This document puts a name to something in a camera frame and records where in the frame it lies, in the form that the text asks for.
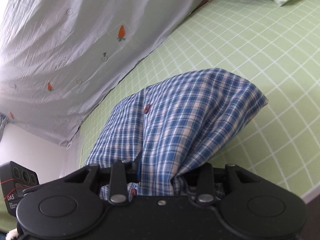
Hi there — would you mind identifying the blue plaid shirt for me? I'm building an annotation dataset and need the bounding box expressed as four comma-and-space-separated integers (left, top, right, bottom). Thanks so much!
86, 68, 268, 196

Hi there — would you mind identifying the grey carrot print fabric cover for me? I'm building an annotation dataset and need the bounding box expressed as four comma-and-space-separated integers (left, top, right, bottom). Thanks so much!
1, 0, 203, 145

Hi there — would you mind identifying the green grid bed sheet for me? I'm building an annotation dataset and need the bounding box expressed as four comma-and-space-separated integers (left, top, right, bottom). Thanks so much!
0, 0, 320, 231

